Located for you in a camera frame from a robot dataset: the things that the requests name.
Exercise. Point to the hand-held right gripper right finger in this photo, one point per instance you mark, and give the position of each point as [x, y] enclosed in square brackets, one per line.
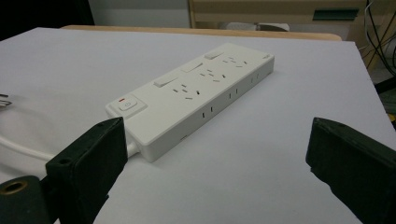
[351, 165]

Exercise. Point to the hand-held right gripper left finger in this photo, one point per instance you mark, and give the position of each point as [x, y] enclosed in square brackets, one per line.
[90, 161]

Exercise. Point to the white power strip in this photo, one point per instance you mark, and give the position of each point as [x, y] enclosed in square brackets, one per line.
[193, 96]

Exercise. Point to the wooden shelf unit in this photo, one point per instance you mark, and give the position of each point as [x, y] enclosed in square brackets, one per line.
[280, 14]

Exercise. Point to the wooden table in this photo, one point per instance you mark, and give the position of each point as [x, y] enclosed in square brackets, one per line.
[218, 32]

